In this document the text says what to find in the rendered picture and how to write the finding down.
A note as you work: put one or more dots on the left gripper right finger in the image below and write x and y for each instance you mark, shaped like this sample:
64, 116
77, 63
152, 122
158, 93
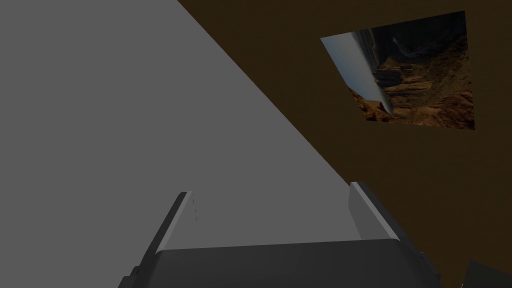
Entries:
374, 218

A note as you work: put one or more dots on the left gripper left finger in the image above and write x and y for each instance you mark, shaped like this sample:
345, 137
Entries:
172, 224

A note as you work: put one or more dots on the canyon landscape wall picture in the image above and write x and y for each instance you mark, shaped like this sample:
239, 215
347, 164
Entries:
416, 76

